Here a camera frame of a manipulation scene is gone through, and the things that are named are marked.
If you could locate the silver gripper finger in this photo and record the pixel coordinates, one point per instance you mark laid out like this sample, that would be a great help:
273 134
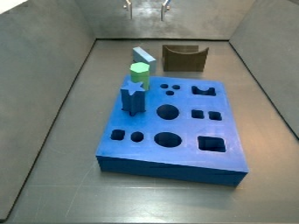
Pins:
165 8

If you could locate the light blue rectangular block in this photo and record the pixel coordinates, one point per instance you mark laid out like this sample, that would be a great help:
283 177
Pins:
143 56

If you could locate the black curved fixture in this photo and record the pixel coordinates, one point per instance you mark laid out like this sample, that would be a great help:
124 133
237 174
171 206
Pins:
183 58

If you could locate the blue shape sorting board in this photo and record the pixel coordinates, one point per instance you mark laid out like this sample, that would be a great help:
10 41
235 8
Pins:
182 139

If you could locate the green hexagonal prism peg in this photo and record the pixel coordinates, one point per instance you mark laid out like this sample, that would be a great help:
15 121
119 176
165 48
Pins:
141 74

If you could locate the dark blue star peg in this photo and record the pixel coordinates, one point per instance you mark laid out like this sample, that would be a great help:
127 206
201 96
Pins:
132 97

